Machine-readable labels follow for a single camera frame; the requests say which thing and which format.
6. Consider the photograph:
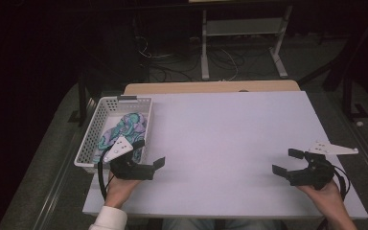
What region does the person's right hand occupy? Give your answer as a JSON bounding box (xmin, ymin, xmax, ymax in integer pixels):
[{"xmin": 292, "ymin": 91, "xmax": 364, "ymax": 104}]
[{"xmin": 296, "ymin": 179, "xmax": 345, "ymax": 213}]

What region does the tangle of floor cables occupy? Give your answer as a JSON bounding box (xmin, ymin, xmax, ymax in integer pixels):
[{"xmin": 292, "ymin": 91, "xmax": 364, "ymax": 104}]
[{"xmin": 133, "ymin": 34, "xmax": 276, "ymax": 82}]

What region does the white metal stand frame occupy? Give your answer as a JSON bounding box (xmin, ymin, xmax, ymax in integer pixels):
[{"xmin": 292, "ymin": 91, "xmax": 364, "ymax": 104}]
[{"xmin": 200, "ymin": 4, "xmax": 294, "ymax": 81}]

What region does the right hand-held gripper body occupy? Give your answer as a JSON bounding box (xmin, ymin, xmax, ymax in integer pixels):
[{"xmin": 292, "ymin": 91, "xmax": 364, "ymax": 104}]
[{"xmin": 287, "ymin": 140, "xmax": 359, "ymax": 191}]

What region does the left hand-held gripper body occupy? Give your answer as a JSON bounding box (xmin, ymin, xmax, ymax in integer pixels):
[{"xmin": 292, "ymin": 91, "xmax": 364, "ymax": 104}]
[{"xmin": 103, "ymin": 135, "xmax": 156, "ymax": 181}]

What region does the purple and teal patterned cloth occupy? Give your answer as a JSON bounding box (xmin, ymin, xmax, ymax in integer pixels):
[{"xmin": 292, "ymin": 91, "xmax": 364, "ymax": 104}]
[{"xmin": 92, "ymin": 111, "xmax": 149, "ymax": 165}]

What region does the white board table cover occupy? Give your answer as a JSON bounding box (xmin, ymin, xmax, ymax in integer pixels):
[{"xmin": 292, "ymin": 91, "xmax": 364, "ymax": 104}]
[{"xmin": 81, "ymin": 90, "xmax": 368, "ymax": 220}]

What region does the black metal stand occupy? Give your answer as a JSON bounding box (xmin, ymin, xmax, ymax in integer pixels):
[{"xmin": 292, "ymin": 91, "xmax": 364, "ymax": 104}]
[
  {"xmin": 67, "ymin": 72, "xmax": 92, "ymax": 127},
  {"xmin": 340, "ymin": 75, "xmax": 368, "ymax": 122}
]

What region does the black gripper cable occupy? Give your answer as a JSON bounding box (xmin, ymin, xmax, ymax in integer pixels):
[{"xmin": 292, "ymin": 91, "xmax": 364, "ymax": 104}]
[
  {"xmin": 97, "ymin": 147, "xmax": 116, "ymax": 201},
  {"xmin": 331, "ymin": 163, "xmax": 352, "ymax": 201}
]

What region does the person's left hand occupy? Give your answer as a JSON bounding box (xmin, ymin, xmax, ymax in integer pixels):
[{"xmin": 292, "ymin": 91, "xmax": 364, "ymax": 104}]
[{"xmin": 103, "ymin": 173, "xmax": 142, "ymax": 210}]

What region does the white perforated plastic basket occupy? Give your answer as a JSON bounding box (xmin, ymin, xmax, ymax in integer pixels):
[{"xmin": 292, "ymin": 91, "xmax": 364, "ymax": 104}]
[{"xmin": 73, "ymin": 95, "xmax": 154, "ymax": 175}]

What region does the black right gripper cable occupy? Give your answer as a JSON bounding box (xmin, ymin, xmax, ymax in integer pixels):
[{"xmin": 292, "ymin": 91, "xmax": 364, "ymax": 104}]
[{"xmin": 331, "ymin": 163, "xmax": 352, "ymax": 201}]

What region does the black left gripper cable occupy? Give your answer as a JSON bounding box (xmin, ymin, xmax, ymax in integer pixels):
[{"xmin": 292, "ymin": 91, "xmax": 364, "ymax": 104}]
[{"xmin": 97, "ymin": 147, "xmax": 116, "ymax": 201}]

